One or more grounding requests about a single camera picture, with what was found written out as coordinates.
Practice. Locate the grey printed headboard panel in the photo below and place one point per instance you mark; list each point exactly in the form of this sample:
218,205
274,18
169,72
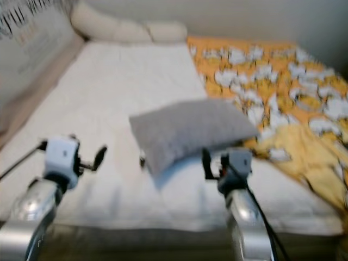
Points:
32,49

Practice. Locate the grey bed base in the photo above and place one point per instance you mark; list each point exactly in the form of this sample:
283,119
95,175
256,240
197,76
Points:
141,247

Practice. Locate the short cream pillow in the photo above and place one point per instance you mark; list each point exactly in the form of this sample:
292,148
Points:
167,32

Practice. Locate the white quilted mattress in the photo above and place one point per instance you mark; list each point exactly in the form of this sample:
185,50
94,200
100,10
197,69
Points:
119,81

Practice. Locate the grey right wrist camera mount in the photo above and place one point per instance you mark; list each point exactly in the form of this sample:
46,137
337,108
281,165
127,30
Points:
241,162

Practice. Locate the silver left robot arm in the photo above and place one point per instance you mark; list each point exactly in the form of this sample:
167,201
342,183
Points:
27,217

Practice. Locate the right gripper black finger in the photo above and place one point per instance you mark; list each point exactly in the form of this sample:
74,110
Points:
207,163

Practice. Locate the beige padded bed frame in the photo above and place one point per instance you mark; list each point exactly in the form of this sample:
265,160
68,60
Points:
43,92

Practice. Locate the long cream bolster pillow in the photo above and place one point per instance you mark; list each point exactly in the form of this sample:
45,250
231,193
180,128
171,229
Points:
109,26

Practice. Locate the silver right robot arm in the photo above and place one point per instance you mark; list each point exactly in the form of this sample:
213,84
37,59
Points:
250,228

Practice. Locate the grey pillow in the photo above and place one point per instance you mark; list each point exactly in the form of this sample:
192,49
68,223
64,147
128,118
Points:
190,133

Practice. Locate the yellow egg-print blanket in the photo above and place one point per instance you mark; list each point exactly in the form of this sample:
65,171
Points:
266,76

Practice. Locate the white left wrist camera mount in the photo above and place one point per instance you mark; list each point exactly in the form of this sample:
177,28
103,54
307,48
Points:
61,157

